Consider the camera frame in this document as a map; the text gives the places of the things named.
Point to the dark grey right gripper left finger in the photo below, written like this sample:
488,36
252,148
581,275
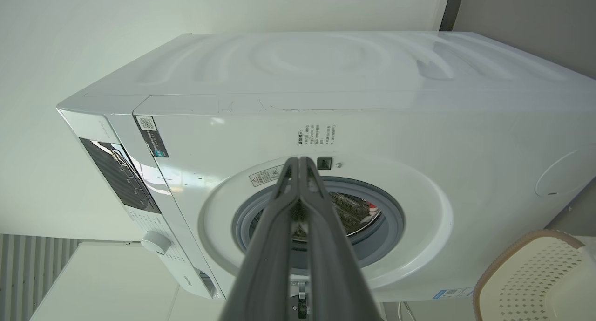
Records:
272,246

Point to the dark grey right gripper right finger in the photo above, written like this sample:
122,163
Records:
330,265

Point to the red cloth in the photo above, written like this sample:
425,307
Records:
373,209

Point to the silver metal door hinge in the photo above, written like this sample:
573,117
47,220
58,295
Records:
301,302

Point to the stainless steel washing machine drum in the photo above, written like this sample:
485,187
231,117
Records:
358,221

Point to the white washing machine dial knob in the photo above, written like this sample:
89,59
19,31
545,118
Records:
156,242

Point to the black glossy control display panel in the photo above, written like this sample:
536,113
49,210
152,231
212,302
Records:
121,176

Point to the cream perforated laundry basket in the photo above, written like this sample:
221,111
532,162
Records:
535,283

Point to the grey rubber door gasket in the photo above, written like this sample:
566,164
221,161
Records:
396,218

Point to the white flat panel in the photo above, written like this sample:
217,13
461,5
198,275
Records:
116,283

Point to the white front-load washing machine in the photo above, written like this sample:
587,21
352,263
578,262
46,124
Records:
372,102

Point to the grey ribbed blind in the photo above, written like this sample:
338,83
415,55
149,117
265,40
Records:
28,269

